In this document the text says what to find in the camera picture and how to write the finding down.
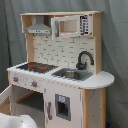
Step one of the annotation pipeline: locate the white oven door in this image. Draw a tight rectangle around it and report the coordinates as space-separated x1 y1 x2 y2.
0 86 13 106

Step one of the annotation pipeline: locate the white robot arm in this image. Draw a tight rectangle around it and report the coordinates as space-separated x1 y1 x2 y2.
0 113 38 128

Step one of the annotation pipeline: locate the wooden toy kitchen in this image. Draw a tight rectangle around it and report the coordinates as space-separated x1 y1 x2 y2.
6 11 114 128

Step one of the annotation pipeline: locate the grey toy sink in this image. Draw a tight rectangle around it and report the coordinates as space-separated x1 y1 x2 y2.
53 68 93 81

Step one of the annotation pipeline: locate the black toy faucet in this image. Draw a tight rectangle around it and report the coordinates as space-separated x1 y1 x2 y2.
76 51 94 70

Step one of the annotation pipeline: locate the black toy stovetop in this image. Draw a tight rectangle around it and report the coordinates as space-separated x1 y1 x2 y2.
19 62 56 73

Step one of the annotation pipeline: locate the white fridge door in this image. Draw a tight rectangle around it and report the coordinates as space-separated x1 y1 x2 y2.
44 82 82 128

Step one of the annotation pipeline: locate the right red stove knob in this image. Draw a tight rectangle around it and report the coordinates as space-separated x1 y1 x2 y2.
31 81 37 87

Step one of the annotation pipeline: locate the red stove knob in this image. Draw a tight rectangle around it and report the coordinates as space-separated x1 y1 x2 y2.
12 76 19 83
31 81 37 87

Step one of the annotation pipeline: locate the white microwave door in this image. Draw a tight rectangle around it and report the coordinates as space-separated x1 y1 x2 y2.
50 14 91 41

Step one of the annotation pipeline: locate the grey ice dispenser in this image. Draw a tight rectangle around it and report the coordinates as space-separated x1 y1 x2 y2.
55 94 71 121

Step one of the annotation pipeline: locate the grey range hood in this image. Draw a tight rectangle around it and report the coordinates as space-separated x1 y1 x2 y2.
25 16 51 35

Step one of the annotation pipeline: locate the left red stove knob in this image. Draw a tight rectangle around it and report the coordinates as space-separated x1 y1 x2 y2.
12 76 19 83

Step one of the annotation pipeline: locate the grey fridge door handle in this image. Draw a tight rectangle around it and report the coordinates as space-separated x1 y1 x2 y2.
47 102 52 120

